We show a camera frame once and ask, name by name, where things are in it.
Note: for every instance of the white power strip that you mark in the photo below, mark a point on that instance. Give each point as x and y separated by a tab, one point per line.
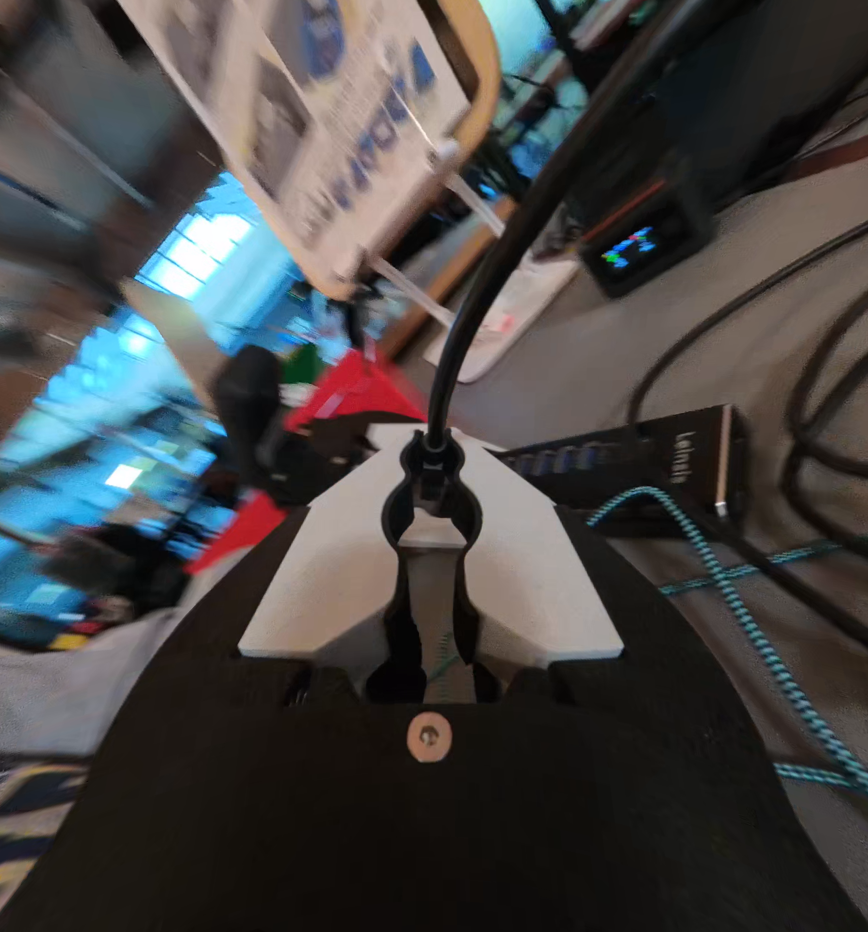
521	320

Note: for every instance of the dark patterned cloth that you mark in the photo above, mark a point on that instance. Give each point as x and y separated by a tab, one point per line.
11	823

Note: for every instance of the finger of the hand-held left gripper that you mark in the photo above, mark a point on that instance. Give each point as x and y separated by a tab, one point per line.
394	435

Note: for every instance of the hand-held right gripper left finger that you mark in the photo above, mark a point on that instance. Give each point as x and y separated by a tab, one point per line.
317	582

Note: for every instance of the black usb hub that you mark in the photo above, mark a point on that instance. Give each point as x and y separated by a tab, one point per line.
623	477

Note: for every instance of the red cloth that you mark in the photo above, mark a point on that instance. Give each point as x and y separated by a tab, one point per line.
346	393

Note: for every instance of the black battery charger red stripe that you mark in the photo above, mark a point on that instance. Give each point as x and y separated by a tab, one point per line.
645	255

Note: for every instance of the person's grey clothing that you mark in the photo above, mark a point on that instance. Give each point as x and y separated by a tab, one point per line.
55	692

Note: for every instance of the printed paper sheet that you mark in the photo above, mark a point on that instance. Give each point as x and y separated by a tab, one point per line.
317	109

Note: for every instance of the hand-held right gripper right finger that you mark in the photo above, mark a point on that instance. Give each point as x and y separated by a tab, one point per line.
543	582

